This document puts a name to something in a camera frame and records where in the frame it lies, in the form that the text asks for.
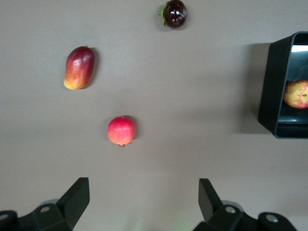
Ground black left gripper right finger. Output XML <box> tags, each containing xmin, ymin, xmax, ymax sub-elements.
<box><xmin>192</xmin><ymin>178</ymin><xmax>299</xmax><ymax>231</ymax></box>

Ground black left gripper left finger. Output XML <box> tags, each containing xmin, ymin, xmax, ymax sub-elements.
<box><xmin>0</xmin><ymin>177</ymin><xmax>90</xmax><ymax>231</ymax></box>

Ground black plastic box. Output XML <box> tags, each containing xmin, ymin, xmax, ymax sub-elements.
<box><xmin>257</xmin><ymin>31</ymin><xmax>308</xmax><ymax>140</ymax></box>

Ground red yellow apple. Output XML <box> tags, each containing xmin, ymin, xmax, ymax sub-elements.
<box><xmin>282</xmin><ymin>79</ymin><xmax>308</xmax><ymax>110</ymax></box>

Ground red pomegranate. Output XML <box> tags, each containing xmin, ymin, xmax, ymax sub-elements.
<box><xmin>107</xmin><ymin>115</ymin><xmax>136</xmax><ymax>148</ymax></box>

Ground red yellow mango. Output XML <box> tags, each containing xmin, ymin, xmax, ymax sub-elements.
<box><xmin>63</xmin><ymin>46</ymin><xmax>95</xmax><ymax>90</ymax></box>

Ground dark purple mangosteen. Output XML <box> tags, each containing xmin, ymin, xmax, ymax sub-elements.
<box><xmin>158</xmin><ymin>0</ymin><xmax>188</xmax><ymax>28</ymax></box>

